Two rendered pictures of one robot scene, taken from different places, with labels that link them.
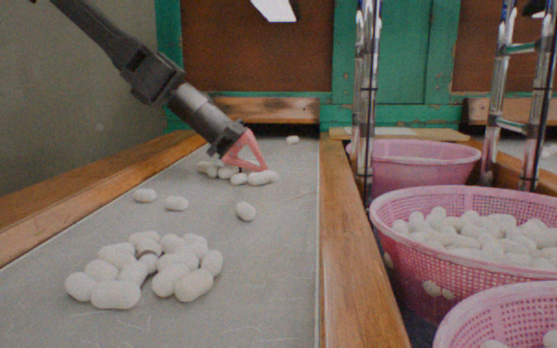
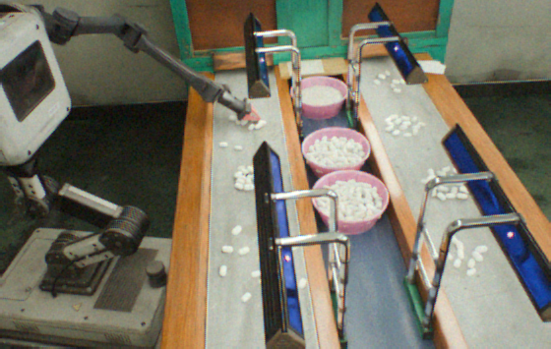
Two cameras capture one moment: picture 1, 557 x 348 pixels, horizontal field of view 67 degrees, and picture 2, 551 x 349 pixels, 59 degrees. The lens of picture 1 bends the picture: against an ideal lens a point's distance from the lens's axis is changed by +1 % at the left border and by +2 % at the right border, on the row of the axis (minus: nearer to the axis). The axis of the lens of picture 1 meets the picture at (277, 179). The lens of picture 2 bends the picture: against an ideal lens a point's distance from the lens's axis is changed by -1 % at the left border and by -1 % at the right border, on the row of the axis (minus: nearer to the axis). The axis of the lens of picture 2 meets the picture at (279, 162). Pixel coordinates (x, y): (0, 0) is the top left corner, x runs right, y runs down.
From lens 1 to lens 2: 1.48 m
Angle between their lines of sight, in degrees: 25
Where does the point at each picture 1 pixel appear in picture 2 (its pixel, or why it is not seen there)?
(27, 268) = (216, 182)
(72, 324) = (243, 194)
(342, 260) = (295, 170)
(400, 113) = (316, 51)
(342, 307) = (297, 184)
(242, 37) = (224, 19)
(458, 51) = (343, 17)
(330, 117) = (278, 57)
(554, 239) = (352, 148)
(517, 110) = (374, 48)
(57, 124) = not seen: hidden behind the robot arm
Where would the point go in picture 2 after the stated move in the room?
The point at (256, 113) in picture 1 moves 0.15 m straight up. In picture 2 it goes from (238, 63) to (235, 34)
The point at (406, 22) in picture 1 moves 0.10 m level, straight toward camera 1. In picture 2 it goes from (315, 5) to (314, 13)
